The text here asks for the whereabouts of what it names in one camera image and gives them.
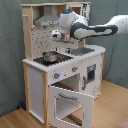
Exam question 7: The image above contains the oven knob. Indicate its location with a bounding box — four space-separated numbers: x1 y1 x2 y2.
72 66 78 72
54 73 60 79

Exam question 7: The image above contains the wooden toy kitchen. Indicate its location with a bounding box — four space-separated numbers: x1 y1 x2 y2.
22 2 105 128

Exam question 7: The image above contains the black toy stovetop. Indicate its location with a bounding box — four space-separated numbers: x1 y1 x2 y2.
34 53 71 66

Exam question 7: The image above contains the grey toy sink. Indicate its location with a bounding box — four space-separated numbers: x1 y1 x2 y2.
70 47 94 56

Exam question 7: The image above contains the right oven knob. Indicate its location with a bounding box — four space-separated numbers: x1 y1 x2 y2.
72 66 78 72

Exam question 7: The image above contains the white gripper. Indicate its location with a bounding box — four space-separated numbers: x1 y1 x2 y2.
51 30 70 42

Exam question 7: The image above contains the grey range hood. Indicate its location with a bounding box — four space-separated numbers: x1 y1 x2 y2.
34 5 59 27

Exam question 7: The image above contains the left oven knob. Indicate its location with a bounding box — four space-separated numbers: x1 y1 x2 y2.
54 73 60 79

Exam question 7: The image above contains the small metal pot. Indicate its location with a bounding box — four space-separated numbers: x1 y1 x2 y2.
42 51 59 62

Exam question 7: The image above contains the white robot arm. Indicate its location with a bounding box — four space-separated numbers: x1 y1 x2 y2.
51 8 128 42

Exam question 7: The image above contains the toy microwave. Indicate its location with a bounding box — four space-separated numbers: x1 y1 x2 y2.
67 3 90 18

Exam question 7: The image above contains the white oven door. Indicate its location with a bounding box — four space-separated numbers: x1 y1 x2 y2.
49 86 94 128

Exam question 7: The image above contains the grey dishwasher panel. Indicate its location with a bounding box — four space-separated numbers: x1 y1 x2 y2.
82 65 96 89

